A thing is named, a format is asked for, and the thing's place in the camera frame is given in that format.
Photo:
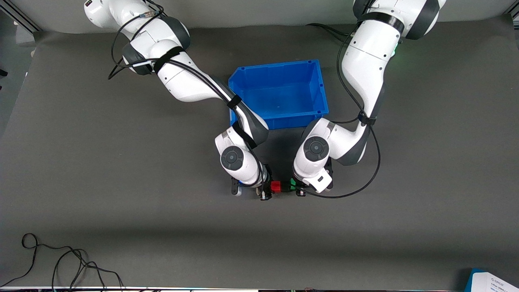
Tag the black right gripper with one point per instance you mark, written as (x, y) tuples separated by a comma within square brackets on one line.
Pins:
[(266, 189)]

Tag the small green cube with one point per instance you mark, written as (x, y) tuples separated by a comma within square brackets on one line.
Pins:
[(292, 183)]

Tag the small red cube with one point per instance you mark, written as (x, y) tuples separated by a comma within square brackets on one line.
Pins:
[(276, 186)]

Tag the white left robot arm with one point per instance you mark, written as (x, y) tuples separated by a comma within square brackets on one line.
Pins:
[(365, 61)]

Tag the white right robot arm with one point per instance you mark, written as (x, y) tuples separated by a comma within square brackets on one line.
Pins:
[(182, 81)]

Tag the small black cube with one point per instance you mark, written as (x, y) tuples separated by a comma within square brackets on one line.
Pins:
[(285, 187)]

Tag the blue plastic storage bin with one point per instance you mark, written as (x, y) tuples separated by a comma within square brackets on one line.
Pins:
[(284, 93)]

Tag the dark grey table mat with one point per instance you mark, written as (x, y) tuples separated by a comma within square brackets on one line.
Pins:
[(121, 182)]

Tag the white and blue paper box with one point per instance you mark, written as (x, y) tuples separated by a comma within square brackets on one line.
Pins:
[(494, 284)]

